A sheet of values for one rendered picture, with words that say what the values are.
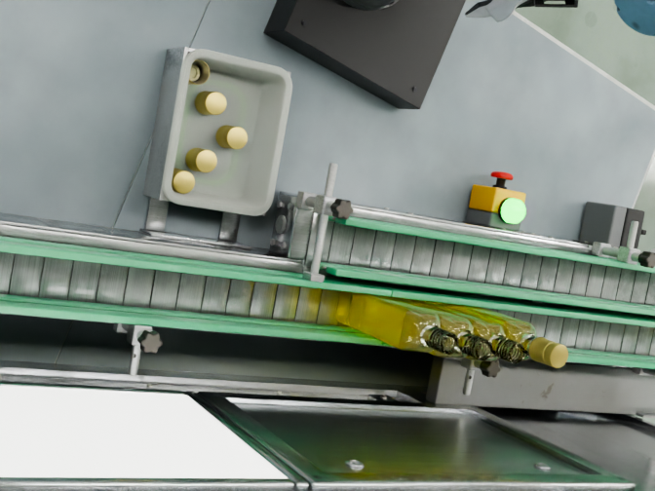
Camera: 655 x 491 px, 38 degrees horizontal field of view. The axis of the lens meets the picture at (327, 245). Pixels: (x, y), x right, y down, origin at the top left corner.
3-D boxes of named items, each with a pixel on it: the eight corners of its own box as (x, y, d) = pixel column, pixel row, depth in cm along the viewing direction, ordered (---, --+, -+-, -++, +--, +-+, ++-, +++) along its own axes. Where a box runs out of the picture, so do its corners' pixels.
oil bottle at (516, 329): (425, 329, 155) (508, 362, 136) (431, 295, 155) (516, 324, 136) (452, 332, 158) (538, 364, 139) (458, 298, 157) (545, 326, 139)
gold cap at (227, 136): (217, 123, 145) (228, 124, 141) (238, 127, 146) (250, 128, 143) (213, 146, 145) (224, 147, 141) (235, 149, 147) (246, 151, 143)
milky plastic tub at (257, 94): (142, 196, 142) (161, 202, 135) (167, 47, 141) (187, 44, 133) (248, 211, 151) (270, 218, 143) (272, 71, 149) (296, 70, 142)
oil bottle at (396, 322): (332, 321, 147) (408, 354, 128) (339, 284, 146) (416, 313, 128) (364, 323, 149) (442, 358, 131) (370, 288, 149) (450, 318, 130)
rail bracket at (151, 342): (101, 358, 131) (130, 385, 119) (109, 310, 130) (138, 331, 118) (130, 360, 133) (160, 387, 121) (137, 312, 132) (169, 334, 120)
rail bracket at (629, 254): (586, 254, 170) (642, 267, 158) (594, 213, 169) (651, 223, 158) (601, 257, 172) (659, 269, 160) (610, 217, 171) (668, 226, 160)
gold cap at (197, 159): (187, 145, 143) (198, 146, 139) (209, 150, 145) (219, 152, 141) (182, 168, 143) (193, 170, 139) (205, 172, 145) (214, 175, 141)
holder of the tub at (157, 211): (136, 230, 143) (152, 237, 137) (167, 48, 142) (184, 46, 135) (240, 244, 152) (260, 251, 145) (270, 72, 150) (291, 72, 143)
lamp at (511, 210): (495, 220, 166) (506, 223, 163) (500, 195, 165) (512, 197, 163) (516, 224, 168) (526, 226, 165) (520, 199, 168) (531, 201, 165)
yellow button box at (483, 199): (463, 221, 172) (488, 227, 165) (471, 180, 171) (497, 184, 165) (493, 226, 175) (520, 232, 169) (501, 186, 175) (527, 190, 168)
